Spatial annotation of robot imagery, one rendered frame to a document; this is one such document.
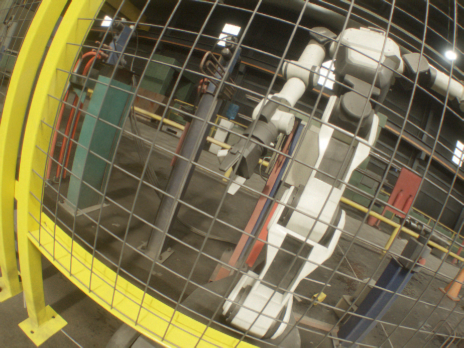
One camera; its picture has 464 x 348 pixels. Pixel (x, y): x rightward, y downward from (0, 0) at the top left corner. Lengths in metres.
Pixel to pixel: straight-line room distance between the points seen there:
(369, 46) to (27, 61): 1.04
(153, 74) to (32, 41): 10.27
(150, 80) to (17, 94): 10.24
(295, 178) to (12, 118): 1.43
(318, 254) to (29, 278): 0.77
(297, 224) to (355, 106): 0.39
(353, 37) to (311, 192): 0.62
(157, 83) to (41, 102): 10.12
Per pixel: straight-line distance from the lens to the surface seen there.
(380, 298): 1.23
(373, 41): 0.98
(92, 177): 1.44
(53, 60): 0.49
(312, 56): 0.96
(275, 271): 0.69
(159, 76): 10.60
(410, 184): 7.48
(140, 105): 8.43
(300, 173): 1.49
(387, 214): 10.67
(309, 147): 1.49
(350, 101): 0.75
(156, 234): 1.23
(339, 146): 0.71
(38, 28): 0.63
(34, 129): 0.50
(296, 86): 0.82
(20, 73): 0.63
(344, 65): 0.87
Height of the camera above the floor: 0.75
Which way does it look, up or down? 10 degrees down
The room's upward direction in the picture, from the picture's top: 23 degrees clockwise
